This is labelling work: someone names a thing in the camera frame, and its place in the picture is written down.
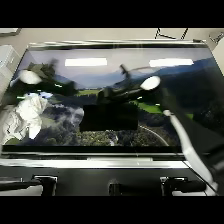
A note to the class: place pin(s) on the silver frame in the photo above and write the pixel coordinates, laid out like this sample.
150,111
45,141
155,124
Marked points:
100,162

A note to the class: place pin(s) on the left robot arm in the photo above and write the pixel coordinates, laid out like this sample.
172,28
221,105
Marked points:
43,87

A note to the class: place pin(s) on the blue and white garment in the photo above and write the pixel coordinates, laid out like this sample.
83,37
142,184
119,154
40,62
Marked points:
46,95

